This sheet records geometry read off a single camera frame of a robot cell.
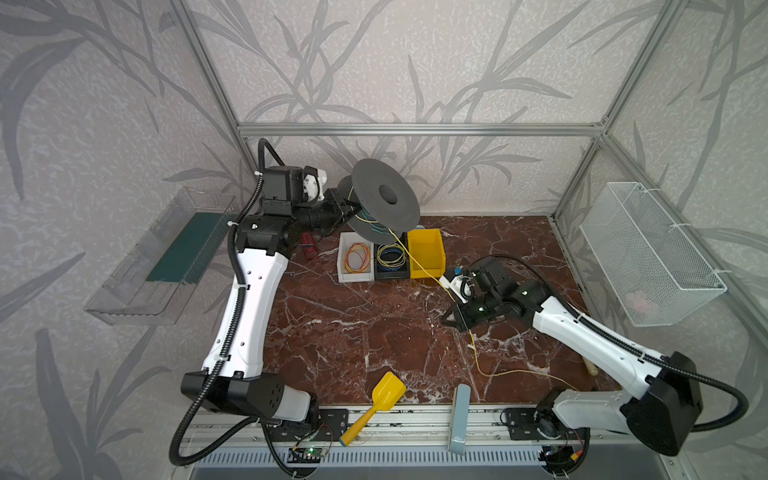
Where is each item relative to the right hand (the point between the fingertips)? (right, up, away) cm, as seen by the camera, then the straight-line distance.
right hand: (442, 311), depth 76 cm
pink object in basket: (+48, +3, -2) cm, 48 cm away
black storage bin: (-11, +7, +23) cm, 26 cm away
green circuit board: (-31, -32, -6) cm, 45 cm away
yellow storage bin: (-1, +16, +35) cm, 38 cm away
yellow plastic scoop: (-15, -23, +2) cm, 27 cm away
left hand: (-19, +28, -11) cm, 35 cm away
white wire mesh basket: (+42, +11, -15) cm, 46 cm away
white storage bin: (-27, +12, +27) cm, 40 cm away
